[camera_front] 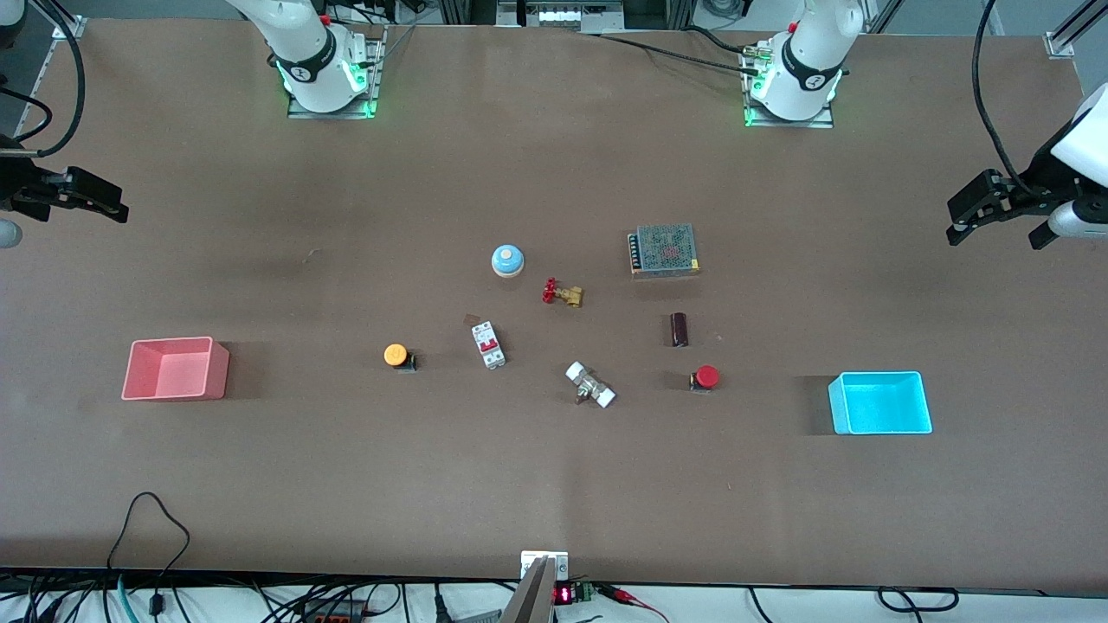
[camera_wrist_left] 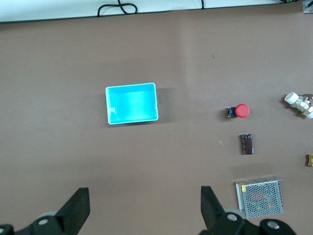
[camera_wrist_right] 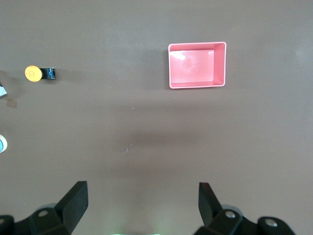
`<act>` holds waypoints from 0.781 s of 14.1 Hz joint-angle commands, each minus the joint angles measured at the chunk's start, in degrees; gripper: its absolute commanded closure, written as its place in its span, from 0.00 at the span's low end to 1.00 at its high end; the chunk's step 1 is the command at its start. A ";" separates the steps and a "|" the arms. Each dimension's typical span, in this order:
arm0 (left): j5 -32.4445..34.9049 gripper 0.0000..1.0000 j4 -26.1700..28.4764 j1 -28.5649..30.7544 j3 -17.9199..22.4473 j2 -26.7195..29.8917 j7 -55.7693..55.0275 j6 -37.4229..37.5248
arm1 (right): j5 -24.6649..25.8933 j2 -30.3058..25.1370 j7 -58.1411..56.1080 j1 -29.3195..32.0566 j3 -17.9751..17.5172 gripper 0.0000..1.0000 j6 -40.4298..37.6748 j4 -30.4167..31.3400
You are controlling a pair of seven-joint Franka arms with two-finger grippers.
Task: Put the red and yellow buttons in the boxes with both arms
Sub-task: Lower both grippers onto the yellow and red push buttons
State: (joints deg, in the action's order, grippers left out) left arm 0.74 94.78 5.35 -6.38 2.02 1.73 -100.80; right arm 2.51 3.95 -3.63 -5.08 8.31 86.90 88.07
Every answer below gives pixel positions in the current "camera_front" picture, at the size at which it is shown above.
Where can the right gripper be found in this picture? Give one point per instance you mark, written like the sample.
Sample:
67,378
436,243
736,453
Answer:
19,189

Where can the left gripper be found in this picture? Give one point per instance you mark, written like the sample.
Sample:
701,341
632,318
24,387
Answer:
1035,184

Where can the red push button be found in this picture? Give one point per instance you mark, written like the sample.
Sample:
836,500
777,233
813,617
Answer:
707,375

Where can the yellow push button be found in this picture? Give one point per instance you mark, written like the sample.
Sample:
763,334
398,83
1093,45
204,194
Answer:
396,354

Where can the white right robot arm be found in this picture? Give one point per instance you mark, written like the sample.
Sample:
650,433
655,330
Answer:
303,43

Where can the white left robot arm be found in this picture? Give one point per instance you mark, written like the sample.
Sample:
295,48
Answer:
814,52

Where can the pink plastic box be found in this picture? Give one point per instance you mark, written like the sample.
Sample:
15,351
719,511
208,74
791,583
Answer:
173,372

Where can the cyan plastic box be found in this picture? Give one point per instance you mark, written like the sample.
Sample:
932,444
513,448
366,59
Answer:
883,407

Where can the metal mesh power supply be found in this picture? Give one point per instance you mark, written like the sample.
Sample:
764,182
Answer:
665,249

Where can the dark brown capacitor cylinder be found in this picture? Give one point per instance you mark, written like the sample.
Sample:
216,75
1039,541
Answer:
679,330

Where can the blue dome button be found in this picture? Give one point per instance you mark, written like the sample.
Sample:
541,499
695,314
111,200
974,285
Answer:
508,258

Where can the white red circuit breaker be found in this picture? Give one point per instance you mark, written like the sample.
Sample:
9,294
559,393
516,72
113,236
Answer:
488,344

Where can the white metal pipe fitting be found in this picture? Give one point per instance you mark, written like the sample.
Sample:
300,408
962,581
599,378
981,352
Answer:
589,385

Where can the red LED display module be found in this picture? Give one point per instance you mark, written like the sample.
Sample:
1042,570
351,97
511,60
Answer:
564,594

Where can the aluminium frame profile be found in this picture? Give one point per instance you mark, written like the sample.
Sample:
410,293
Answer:
67,22
1073,30

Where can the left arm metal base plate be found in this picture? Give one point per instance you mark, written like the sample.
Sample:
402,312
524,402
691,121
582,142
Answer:
792,124

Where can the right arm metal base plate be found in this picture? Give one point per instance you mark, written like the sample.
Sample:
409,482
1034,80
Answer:
333,114

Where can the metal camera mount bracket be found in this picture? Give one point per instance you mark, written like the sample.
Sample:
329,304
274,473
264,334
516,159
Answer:
537,597

